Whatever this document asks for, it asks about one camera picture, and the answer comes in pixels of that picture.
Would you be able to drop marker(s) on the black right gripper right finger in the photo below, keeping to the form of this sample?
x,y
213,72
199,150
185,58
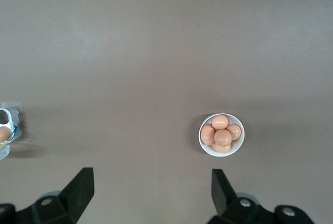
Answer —
x,y
223,195

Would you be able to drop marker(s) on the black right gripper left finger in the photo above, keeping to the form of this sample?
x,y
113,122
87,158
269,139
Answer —
x,y
75,195

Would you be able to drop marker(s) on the brown egg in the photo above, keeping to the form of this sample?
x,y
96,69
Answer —
x,y
206,134
3,134
219,121
223,137
235,131
221,149

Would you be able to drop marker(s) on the white round bowl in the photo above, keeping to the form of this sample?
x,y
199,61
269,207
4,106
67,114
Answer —
x,y
238,147

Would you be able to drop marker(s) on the clear plastic egg carton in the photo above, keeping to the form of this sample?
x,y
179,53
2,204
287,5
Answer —
x,y
11,116

